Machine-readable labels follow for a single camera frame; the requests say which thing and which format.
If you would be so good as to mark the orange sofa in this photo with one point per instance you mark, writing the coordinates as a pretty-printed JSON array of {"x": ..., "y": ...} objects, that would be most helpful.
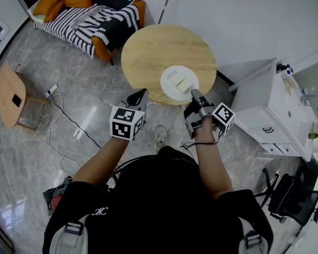
[{"x": 100, "y": 49}]

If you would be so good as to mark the small wooden side table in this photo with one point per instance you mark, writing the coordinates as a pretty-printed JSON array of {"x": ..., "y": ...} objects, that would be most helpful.
[{"x": 8, "y": 89}]

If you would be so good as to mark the white pump bottle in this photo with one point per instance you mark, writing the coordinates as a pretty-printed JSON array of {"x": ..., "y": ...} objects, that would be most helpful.
[{"x": 288, "y": 70}]

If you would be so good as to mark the white sink cabinet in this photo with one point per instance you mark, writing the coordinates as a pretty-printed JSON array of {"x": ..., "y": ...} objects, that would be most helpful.
[{"x": 257, "y": 120}]

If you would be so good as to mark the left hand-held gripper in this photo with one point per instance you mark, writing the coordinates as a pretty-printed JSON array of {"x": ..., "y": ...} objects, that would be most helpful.
[{"x": 123, "y": 123}]

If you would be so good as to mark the person's left forearm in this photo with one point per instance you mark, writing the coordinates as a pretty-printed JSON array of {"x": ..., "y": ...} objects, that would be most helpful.
[{"x": 100, "y": 160}]

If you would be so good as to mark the black phone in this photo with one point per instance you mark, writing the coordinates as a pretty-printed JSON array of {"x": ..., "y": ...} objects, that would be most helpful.
[{"x": 17, "y": 100}]

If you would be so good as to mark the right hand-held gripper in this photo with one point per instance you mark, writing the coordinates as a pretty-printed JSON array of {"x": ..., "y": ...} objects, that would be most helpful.
[{"x": 224, "y": 116}]

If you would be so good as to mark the person's black shirt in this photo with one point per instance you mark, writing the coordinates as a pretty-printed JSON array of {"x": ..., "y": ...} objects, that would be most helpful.
[{"x": 161, "y": 194}]

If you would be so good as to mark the white power strip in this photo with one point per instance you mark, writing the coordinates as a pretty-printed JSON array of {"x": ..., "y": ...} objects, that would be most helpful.
[{"x": 51, "y": 90}]

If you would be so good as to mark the white plug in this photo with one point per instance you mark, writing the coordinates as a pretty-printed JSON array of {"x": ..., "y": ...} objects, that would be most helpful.
[{"x": 77, "y": 134}]

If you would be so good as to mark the round wooden table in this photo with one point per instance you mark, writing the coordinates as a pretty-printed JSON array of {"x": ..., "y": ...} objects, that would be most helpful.
[{"x": 148, "y": 52}]

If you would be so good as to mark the chrome faucet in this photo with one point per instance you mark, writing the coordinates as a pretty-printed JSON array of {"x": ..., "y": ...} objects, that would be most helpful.
[{"x": 311, "y": 99}]

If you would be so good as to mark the person's right forearm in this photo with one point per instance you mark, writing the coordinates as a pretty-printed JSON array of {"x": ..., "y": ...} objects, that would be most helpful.
[{"x": 212, "y": 163}]

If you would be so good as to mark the dark green bottle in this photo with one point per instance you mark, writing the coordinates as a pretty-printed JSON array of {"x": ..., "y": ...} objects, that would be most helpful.
[{"x": 314, "y": 136}]

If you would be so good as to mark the black pump bottle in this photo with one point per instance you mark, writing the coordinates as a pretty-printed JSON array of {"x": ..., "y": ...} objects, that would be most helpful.
[{"x": 281, "y": 67}]

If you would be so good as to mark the person's white sneaker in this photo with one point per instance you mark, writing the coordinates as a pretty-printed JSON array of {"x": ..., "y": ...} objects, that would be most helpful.
[{"x": 160, "y": 139}]

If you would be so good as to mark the white round plate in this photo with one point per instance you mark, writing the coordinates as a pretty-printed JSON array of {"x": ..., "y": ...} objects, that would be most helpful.
[{"x": 175, "y": 94}]

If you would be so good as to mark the beige cloth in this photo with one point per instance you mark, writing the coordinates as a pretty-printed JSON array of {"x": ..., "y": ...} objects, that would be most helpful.
[{"x": 290, "y": 85}]

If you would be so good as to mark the black office chair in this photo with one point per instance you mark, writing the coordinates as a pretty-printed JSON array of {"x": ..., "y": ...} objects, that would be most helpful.
[{"x": 289, "y": 194}]

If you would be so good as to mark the black white striped blanket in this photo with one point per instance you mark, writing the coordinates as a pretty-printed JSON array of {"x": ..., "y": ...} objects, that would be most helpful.
[{"x": 69, "y": 28}]

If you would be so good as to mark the clear plastic bottle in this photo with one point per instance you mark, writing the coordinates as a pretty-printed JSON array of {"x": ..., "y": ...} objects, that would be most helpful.
[{"x": 307, "y": 90}]

